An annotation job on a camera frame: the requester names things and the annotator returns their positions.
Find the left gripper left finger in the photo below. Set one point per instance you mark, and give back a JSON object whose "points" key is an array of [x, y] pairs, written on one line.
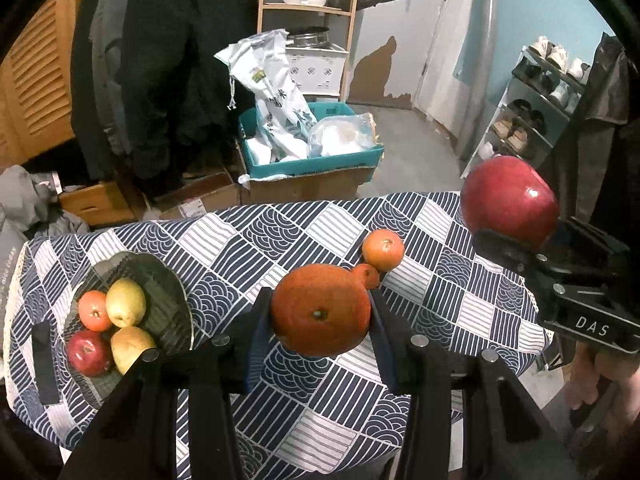
{"points": [[134, 434]]}

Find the wooden drawer box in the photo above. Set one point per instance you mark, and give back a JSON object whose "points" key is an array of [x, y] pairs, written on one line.
{"points": [[99, 205]]}

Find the wooden louvered wardrobe door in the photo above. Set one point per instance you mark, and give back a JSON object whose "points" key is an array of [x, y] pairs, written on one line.
{"points": [[35, 85]]}

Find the yellow-green pear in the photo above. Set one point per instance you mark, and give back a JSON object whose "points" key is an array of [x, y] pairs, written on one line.
{"points": [[125, 303], [127, 344]]}

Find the wooden shelf rack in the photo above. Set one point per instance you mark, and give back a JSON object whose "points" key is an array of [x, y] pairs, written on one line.
{"points": [[326, 12]]}

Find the grey tote bag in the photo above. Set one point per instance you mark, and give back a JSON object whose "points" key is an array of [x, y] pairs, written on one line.
{"points": [[11, 245]]}

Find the small tangerine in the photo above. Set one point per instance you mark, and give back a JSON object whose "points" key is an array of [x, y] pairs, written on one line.
{"points": [[383, 249], [367, 275]]}

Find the steel pot on box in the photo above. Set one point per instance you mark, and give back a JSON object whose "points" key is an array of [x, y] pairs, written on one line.
{"points": [[309, 37]]}

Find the brown cardboard box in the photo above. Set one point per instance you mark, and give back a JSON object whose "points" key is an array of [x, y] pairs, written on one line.
{"points": [[340, 184]]}

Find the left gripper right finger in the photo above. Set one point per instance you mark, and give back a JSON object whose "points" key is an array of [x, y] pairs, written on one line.
{"points": [[505, 434]]}

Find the grey clothes pile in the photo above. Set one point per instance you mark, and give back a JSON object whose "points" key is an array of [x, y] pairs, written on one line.
{"points": [[30, 208]]}

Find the red apple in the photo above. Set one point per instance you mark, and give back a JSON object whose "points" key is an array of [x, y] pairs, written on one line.
{"points": [[508, 196], [89, 353]]}

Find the white rice bag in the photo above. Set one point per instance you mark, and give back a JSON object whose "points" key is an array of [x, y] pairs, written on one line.
{"points": [[283, 116]]}

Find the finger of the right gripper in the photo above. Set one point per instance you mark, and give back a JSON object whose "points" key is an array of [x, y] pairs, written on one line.
{"points": [[587, 244], [508, 252]]}

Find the small labelled cardboard box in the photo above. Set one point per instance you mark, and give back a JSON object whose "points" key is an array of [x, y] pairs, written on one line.
{"points": [[198, 196]]}

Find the white patterned storage box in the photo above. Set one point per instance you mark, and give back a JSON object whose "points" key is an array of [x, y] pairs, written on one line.
{"points": [[317, 71]]}

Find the black hanging coat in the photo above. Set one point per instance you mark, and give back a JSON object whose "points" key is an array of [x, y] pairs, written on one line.
{"points": [[149, 98]]}

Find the teal storage box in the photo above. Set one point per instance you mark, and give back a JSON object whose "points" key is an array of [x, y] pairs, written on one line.
{"points": [[258, 167]]}

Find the medium orange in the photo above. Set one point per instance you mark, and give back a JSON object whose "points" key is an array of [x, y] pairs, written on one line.
{"points": [[92, 311]]}

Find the blue white patterned tablecloth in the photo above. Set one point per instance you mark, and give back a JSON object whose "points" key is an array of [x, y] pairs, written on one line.
{"points": [[305, 415]]}

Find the dark glass ribbed plate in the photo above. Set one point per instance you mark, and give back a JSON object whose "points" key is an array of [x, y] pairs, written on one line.
{"points": [[167, 318]]}

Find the shoe rack with shoes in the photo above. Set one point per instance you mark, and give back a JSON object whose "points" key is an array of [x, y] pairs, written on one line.
{"points": [[540, 97]]}

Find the large orange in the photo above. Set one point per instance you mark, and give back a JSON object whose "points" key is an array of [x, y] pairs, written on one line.
{"points": [[320, 310]]}

